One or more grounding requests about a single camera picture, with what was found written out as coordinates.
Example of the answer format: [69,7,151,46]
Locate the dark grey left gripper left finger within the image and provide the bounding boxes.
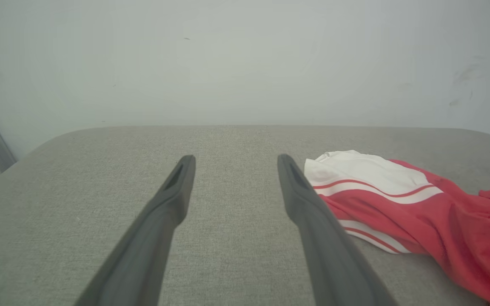
[75,155,196,306]

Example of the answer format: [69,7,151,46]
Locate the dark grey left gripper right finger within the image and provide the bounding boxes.
[277,154,399,306]

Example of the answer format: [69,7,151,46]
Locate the red and white basketball jersey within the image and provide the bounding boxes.
[304,150,490,306]

